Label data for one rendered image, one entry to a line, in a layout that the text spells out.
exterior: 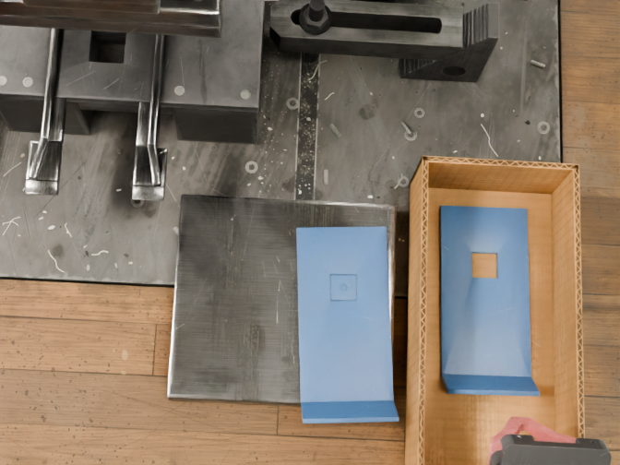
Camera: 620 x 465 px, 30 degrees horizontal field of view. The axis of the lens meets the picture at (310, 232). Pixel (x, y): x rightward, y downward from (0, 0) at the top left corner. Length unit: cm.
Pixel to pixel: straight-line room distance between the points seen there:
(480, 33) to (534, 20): 12
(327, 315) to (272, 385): 7
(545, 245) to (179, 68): 32
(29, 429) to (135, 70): 28
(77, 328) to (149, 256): 8
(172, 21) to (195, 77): 14
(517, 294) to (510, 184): 9
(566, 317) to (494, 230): 9
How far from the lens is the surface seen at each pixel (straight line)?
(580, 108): 100
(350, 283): 89
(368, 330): 89
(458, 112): 97
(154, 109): 86
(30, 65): 89
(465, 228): 93
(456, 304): 92
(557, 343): 92
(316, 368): 88
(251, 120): 89
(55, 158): 86
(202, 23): 74
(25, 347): 92
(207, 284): 89
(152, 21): 74
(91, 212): 94
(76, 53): 89
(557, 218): 94
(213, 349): 88
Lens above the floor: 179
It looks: 75 degrees down
